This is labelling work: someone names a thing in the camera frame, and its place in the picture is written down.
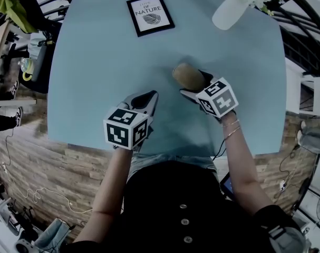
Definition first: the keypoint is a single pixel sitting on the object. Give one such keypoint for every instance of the black office chair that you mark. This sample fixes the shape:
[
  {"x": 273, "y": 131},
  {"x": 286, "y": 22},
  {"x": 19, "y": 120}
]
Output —
[{"x": 41, "y": 84}]

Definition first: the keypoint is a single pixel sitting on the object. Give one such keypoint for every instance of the light blue table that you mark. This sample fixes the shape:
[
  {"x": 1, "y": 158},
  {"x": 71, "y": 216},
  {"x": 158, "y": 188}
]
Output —
[{"x": 96, "y": 75}]

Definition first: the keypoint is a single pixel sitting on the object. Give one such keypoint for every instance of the black metal railing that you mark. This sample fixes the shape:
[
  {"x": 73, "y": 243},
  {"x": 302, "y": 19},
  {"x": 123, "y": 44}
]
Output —
[{"x": 299, "y": 54}]

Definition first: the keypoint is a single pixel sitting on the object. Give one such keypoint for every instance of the clear bag with yellow cup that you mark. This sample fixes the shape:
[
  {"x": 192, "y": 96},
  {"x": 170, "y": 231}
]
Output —
[{"x": 34, "y": 54}]

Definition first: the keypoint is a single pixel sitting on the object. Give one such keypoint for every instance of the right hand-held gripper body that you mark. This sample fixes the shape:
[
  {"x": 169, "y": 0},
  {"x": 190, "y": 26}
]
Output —
[{"x": 223, "y": 101}]

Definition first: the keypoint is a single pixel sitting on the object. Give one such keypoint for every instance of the green jacket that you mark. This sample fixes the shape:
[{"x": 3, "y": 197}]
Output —
[{"x": 12, "y": 9}]

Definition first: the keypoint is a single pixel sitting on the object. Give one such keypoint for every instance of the white power strip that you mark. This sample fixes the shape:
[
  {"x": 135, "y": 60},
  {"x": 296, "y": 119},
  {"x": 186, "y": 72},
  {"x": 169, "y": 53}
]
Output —
[{"x": 282, "y": 186}]

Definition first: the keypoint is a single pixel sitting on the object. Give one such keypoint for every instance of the person's right forearm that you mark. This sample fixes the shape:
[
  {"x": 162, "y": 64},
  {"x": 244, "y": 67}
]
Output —
[{"x": 244, "y": 167}]

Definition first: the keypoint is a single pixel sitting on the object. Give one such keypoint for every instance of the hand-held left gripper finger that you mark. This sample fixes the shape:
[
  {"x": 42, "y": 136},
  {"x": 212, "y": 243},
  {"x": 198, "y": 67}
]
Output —
[
  {"x": 130, "y": 97},
  {"x": 151, "y": 107}
]

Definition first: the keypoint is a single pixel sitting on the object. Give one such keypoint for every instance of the black picture frame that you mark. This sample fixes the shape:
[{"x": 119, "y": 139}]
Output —
[{"x": 150, "y": 14}]

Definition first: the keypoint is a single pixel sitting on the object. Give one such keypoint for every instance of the person's black shirt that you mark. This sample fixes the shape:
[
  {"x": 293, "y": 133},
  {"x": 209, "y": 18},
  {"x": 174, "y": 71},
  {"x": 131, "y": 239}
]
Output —
[{"x": 175, "y": 207}]

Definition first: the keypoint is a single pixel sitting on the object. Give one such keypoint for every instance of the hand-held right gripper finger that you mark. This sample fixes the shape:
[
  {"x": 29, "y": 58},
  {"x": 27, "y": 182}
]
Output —
[
  {"x": 190, "y": 93},
  {"x": 208, "y": 79}
]

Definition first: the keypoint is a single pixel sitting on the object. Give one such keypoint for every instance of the black tablet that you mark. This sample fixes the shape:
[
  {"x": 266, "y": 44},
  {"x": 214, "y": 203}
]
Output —
[{"x": 227, "y": 186}]

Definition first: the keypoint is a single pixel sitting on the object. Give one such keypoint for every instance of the person's left forearm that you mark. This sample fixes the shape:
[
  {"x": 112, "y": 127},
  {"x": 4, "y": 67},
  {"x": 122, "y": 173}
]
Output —
[{"x": 115, "y": 180}]

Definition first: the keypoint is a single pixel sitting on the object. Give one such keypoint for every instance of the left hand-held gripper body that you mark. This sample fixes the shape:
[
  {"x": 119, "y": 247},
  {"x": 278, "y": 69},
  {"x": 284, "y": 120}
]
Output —
[{"x": 120, "y": 133}]

